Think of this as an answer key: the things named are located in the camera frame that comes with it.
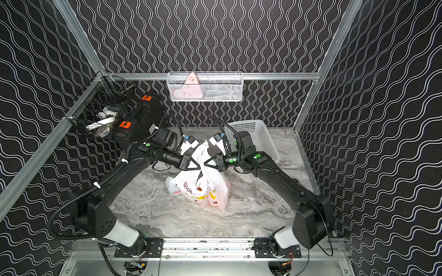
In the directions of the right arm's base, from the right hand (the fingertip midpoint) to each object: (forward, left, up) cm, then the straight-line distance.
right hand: (205, 162), depth 72 cm
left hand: (0, +3, -1) cm, 3 cm away
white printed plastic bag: (-8, -1, -5) cm, 10 cm away
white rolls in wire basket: (+15, +45, +10) cm, 48 cm away
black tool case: (+26, +36, -1) cm, 45 cm away
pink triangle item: (+38, +9, +11) cm, 41 cm away
